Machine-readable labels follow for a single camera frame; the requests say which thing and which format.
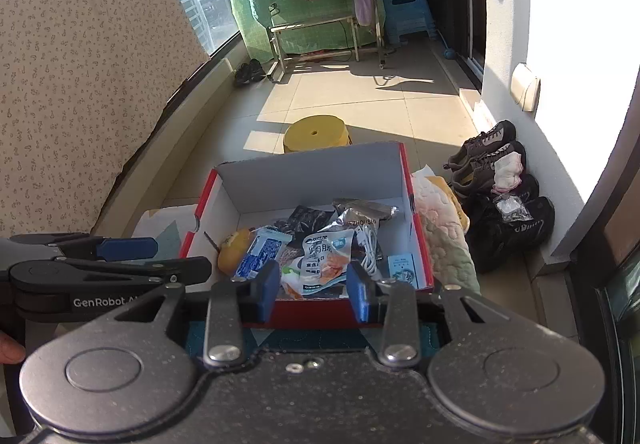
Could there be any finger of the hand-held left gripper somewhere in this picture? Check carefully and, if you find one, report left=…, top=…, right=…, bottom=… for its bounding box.
left=10, top=255, right=213, bottom=295
left=10, top=233, right=160, bottom=261

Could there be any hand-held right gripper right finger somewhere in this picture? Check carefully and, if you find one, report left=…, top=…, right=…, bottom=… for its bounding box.
left=346, top=262, right=508, bottom=369

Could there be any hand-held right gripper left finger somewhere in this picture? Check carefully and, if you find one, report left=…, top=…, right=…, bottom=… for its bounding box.
left=114, top=259, right=282, bottom=369

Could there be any pink white snack packet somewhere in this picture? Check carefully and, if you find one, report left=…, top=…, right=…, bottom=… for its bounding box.
left=277, top=247, right=303, bottom=270

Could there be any small blue packet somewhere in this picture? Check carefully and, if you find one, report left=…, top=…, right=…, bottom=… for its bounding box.
left=234, top=227, right=293, bottom=281

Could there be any clear chicken snack packet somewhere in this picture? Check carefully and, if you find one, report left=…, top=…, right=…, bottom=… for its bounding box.
left=280, top=230, right=357, bottom=300

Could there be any white cable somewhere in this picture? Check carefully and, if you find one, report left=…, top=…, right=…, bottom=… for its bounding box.
left=352, top=224, right=383, bottom=280

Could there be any light blue carton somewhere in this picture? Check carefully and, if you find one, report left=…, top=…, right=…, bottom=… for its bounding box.
left=387, top=253, right=418, bottom=290

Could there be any silver foil packet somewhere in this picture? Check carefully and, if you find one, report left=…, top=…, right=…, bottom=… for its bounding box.
left=320, top=198, right=400, bottom=245

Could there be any dark mottled packet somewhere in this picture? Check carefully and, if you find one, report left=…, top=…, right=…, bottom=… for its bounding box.
left=272, top=205, right=337, bottom=237

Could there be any red cardboard shoe box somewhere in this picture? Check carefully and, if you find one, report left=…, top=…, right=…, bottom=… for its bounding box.
left=179, top=141, right=435, bottom=330

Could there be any person's left hand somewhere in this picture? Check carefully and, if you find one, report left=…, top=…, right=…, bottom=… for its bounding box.
left=0, top=331, right=27, bottom=365

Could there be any quilted zigzag blanket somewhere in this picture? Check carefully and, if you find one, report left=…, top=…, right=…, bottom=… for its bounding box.
left=132, top=164, right=481, bottom=360

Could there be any black sneaker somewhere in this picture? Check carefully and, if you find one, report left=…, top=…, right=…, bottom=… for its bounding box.
left=462, top=173, right=540, bottom=212
left=470, top=197, right=556, bottom=272

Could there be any yellow plastic stool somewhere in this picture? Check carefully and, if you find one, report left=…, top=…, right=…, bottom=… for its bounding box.
left=283, top=115, right=353, bottom=154

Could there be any brown lace-up shoe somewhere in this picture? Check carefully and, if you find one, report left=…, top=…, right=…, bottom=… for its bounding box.
left=450, top=140, right=527, bottom=197
left=442, top=120, right=517, bottom=170

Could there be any small clear plastic bag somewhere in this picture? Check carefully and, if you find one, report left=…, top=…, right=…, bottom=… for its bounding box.
left=492, top=193, right=535, bottom=224

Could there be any beige patterned curtain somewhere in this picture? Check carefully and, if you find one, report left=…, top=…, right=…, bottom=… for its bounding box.
left=0, top=0, right=211, bottom=240

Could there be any white pink cloth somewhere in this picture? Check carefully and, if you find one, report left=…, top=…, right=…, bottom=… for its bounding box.
left=492, top=151, right=525, bottom=195

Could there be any brown framed window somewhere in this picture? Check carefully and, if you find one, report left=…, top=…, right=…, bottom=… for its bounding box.
left=565, top=184, right=640, bottom=444

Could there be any metal drying rack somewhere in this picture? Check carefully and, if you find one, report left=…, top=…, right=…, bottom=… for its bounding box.
left=267, top=0, right=396, bottom=85

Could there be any stack of blue stools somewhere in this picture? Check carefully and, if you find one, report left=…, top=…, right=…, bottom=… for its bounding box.
left=377, top=0, right=436, bottom=48

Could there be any lilac hanging garment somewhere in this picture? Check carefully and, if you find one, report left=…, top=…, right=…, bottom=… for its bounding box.
left=352, top=0, right=375, bottom=28

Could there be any beige wall socket cover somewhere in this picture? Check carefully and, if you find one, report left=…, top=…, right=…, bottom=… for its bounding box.
left=510, top=63, right=541, bottom=112

